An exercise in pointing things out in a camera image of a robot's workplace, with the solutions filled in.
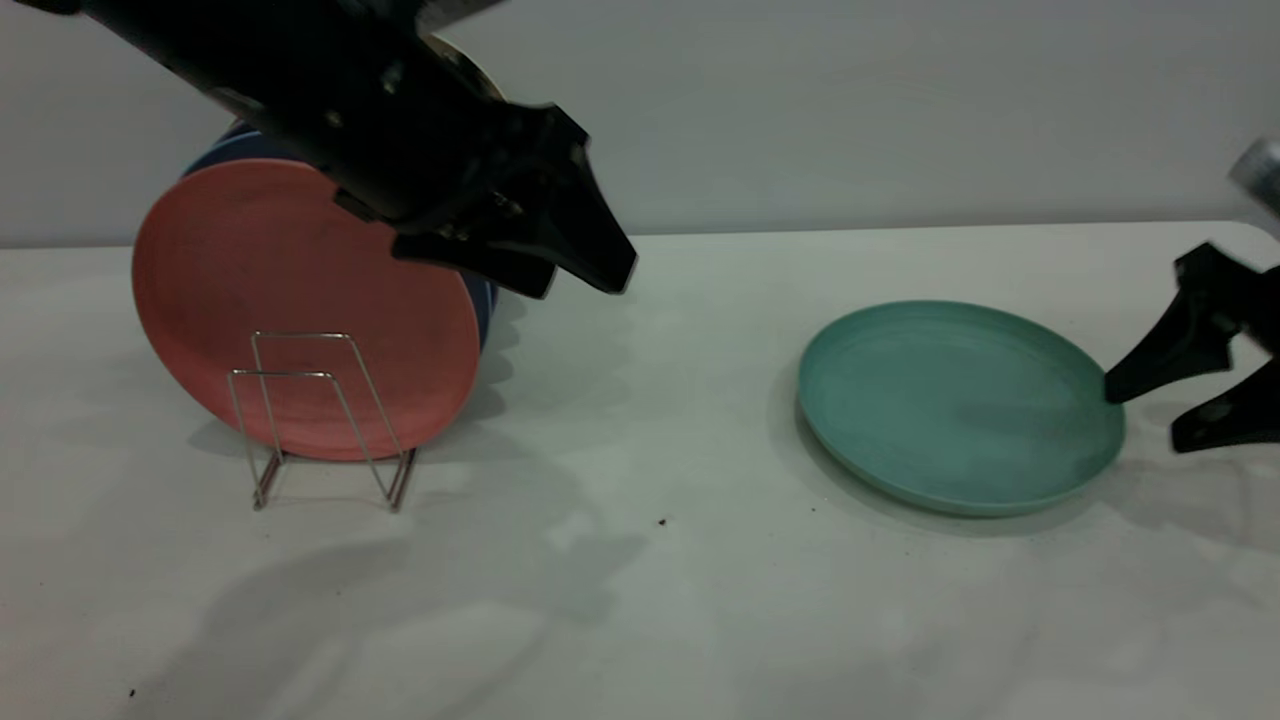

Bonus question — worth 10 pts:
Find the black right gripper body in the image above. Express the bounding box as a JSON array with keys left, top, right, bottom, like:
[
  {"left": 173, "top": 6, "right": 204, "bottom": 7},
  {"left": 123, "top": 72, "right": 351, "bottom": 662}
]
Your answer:
[{"left": 1236, "top": 262, "right": 1280, "bottom": 358}]

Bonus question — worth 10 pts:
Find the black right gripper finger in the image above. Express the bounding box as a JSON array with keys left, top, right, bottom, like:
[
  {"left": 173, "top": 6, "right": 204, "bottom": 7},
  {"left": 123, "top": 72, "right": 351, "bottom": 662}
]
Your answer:
[
  {"left": 1170, "top": 358, "right": 1280, "bottom": 454},
  {"left": 1103, "top": 242, "right": 1263, "bottom": 405}
]

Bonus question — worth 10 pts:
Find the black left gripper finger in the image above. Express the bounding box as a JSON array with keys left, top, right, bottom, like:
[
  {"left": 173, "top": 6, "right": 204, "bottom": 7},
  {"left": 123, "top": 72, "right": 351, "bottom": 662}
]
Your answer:
[
  {"left": 391, "top": 230, "right": 559, "bottom": 300},
  {"left": 552, "top": 180, "right": 639, "bottom": 295}
]

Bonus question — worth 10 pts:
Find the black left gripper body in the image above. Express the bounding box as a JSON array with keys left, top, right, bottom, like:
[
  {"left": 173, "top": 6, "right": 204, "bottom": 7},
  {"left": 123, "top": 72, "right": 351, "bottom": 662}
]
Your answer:
[{"left": 330, "top": 45, "right": 593, "bottom": 263}]

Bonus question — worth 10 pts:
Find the green round plate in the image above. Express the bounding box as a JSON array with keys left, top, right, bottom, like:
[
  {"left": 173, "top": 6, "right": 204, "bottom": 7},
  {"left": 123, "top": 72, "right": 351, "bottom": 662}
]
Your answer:
[{"left": 797, "top": 301, "right": 1127, "bottom": 519}]

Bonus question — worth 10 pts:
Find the beige round plate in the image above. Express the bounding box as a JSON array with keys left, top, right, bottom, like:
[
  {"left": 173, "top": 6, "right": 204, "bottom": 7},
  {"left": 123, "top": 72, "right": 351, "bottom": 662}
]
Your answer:
[{"left": 425, "top": 33, "right": 507, "bottom": 101}]

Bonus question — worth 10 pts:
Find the pink round plate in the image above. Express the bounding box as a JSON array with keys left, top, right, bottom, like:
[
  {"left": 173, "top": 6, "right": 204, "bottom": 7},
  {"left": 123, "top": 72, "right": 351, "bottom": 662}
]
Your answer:
[{"left": 132, "top": 158, "right": 483, "bottom": 463}]

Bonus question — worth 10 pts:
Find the navy plate light-blue rim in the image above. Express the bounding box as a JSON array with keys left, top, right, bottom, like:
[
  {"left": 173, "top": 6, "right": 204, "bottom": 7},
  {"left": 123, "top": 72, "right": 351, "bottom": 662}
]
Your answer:
[{"left": 183, "top": 126, "right": 499, "bottom": 351}]

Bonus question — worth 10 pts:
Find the metal wire plate rack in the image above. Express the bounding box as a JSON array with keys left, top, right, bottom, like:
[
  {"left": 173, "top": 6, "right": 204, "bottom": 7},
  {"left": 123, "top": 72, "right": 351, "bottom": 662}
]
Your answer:
[{"left": 230, "top": 332, "right": 421, "bottom": 514}]

